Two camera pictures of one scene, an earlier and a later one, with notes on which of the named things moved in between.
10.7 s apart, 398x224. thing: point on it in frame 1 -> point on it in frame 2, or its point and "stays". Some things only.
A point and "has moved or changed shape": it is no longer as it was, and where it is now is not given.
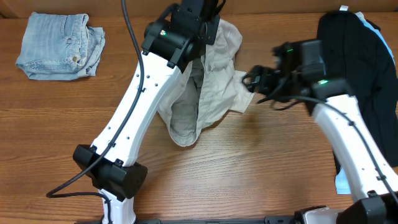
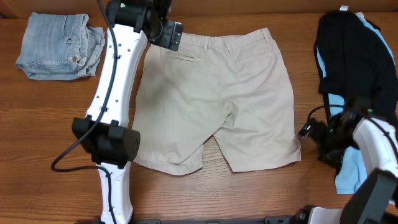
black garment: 356,56 stays
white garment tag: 343,7 stays
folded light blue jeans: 60,46 stays
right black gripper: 257,73 -> 333,156
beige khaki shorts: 204,91 has moved or changed shape
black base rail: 239,220 stays
